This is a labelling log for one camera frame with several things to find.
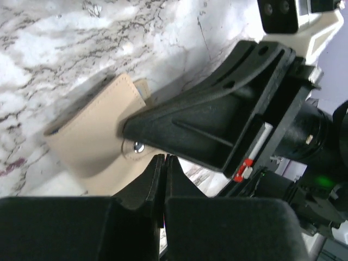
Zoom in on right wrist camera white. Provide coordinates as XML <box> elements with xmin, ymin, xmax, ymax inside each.
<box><xmin>257</xmin><ymin>0</ymin><xmax>346</xmax><ymax>65</ymax></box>

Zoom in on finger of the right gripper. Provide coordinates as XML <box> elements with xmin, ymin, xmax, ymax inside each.
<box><xmin>123</xmin><ymin>40</ymin><xmax>296</xmax><ymax>176</ymax></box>

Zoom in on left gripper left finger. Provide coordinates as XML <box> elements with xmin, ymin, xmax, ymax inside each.
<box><xmin>1</xmin><ymin>154</ymin><xmax>165</xmax><ymax>260</ymax></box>

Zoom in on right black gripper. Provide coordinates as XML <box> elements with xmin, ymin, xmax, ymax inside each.
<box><xmin>225</xmin><ymin>57</ymin><xmax>347</xmax><ymax>237</ymax></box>

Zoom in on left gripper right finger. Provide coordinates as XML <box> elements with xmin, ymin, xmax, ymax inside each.
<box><xmin>164</xmin><ymin>156</ymin><xmax>309</xmax><ymax>260</ymax></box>

